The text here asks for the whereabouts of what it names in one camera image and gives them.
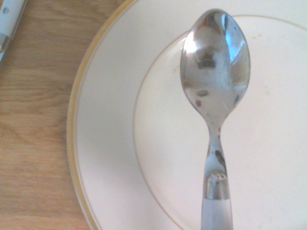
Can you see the white plate with gold rim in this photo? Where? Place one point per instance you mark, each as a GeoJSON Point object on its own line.
{"type": "Point", "coordinates": [120, 119]}

